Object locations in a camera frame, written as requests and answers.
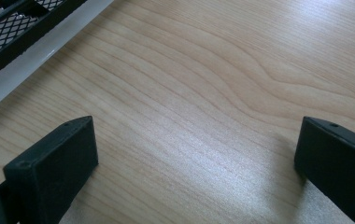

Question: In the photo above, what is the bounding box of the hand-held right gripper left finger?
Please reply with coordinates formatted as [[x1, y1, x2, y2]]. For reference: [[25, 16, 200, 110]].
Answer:
[[0, 115, 99, 224]]

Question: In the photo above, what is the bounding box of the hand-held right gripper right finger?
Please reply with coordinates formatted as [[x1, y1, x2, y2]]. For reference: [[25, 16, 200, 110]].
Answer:
[[293, 116, 355, 224]]

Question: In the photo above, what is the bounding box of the black metal mesh rack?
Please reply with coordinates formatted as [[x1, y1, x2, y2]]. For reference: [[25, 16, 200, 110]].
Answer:
[[0, 0, 88, 87]]

